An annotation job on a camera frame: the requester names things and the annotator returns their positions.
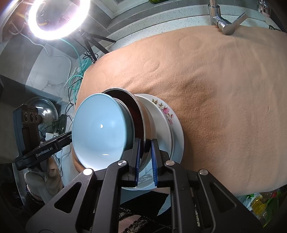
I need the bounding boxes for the steel pot lid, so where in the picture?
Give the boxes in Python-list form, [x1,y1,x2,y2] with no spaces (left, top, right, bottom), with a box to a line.
[25,96,60,139]

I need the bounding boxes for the peach cloth mat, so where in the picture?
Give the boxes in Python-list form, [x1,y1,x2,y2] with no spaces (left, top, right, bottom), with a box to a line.
[73,25,287,198]

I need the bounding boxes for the person's left hand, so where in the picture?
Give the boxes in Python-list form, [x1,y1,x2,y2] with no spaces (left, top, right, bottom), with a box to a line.
[24,157,64,202]

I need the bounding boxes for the chrome faucet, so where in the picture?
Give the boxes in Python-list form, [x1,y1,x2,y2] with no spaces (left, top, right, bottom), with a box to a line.
[207,0,273,36]

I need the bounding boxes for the yellow plastic bottle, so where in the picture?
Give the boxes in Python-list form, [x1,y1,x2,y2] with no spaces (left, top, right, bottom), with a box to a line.
[251,195,269,215]

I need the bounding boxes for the large steel bowl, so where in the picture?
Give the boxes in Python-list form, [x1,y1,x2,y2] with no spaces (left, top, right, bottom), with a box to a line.
[102,88,153,173]

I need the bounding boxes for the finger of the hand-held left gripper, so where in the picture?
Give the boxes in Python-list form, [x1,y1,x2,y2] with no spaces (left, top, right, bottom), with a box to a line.
[57,131,73,149]

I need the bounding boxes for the teal cable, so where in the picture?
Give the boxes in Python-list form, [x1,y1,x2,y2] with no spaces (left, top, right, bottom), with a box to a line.
[59,37,95,99]

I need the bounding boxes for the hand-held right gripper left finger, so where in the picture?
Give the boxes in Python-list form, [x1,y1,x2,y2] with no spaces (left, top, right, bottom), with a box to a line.
[26,138,142,233]

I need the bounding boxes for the plain white plate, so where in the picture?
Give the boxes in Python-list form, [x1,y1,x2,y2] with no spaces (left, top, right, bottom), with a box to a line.
[122,99,185,191]

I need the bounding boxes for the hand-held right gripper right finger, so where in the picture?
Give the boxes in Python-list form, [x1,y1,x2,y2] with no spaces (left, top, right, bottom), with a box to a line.
[151,138,263,233]

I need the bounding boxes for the dark patterned floor mat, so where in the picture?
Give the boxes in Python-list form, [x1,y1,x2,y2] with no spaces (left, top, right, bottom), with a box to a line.
[90,190,173,233]

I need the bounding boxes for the light blue ceramic bowl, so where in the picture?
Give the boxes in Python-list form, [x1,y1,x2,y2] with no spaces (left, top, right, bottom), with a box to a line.
[72,93,135,169]

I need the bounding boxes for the dark green round object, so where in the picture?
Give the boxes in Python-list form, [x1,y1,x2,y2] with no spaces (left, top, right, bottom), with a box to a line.
[53,114,68,132]

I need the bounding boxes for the ring light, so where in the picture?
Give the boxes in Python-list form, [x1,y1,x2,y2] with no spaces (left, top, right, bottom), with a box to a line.
[28,0,91,41]

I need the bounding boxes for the black tripod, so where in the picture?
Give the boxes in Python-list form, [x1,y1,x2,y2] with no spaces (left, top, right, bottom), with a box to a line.
[76,29,117,61]

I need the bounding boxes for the white floral plate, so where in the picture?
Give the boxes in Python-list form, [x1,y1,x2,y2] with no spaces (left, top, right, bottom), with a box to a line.
[136,94,175,186]

